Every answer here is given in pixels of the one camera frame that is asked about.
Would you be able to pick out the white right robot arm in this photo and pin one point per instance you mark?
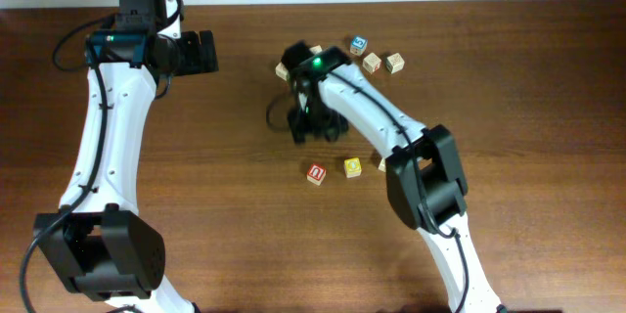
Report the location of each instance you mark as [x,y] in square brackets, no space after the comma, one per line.
[425,181]

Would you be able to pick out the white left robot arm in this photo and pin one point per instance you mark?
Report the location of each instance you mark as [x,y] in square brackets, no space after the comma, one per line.
[96,242]

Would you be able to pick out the yellow wooden block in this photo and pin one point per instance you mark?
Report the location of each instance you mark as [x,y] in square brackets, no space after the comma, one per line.
[352,167]

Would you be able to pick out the red letter U block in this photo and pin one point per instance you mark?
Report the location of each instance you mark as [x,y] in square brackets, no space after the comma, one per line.
[316,174]

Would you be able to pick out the natural block brown picture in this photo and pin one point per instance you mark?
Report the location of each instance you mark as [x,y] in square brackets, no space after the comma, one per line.
[382,165]

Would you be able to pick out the natural block red print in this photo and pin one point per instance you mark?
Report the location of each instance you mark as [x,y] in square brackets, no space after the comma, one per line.
[371,63]

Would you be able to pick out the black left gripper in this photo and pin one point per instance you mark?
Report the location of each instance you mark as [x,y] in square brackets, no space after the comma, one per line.
[193,63]

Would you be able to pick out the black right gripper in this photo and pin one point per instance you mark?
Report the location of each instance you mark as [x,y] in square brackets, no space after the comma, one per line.
[300,132]

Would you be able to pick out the natural block green print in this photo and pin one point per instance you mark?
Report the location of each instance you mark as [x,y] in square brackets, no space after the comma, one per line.
[282,72]

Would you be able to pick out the blue number five block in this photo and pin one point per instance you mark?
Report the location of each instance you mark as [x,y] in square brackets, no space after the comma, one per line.
[358,46]

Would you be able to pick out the natural block grey print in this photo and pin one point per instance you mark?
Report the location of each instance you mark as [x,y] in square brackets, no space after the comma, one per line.
[316,49]

